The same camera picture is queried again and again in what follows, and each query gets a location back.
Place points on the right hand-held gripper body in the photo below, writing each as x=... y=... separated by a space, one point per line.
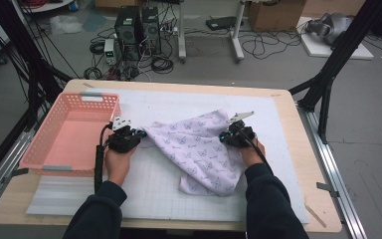
x=242 y=134

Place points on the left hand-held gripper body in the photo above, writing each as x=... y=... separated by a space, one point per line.
x=122 y=139

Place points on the lilac printed blanket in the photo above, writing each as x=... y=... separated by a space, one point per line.
x=195 y=149

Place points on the pink plastic basket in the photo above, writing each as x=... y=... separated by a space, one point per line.
x=66 y=142

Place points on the person's right hand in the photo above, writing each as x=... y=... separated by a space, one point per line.
x=252 y=156

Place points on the person's left hand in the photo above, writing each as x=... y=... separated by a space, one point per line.
x=117 y=166

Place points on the white grid mat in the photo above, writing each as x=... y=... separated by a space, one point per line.
x=179 y=99

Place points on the grey power supply unit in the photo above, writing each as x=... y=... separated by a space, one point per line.
x=110 y=49

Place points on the black computer tower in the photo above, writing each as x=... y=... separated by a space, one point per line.
x=151 y=30
x=127 y=30

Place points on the thin wooden stick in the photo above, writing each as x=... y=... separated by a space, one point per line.
x=315 y=214

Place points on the black flat device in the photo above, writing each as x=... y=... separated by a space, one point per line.
x=222 y=22

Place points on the white floor board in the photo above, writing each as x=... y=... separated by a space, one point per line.
x=318 y=49

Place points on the brown cardboard box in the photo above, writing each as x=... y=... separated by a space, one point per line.
x=116 y=2
x=275 y=15

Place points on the clear plastic bag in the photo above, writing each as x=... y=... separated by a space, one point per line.
x=64 y=25

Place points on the grey headset device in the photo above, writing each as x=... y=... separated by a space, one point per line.
x=331 y=26

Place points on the round white table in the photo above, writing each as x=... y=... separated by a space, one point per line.
x=46 y=6

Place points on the beige cardboard box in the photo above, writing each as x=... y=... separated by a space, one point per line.
x=331 y=6

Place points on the aluminium rail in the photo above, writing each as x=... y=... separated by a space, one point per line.
x=6 y=165
x=330 y=166

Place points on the grey metal bracket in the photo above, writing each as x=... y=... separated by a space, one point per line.
x=326 y=187
x=18 y=172

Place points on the white desk frame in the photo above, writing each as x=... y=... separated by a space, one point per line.
x=181 y=33

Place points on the black metal frame stand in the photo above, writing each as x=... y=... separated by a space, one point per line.
x=36 y=73
x=344 y=45

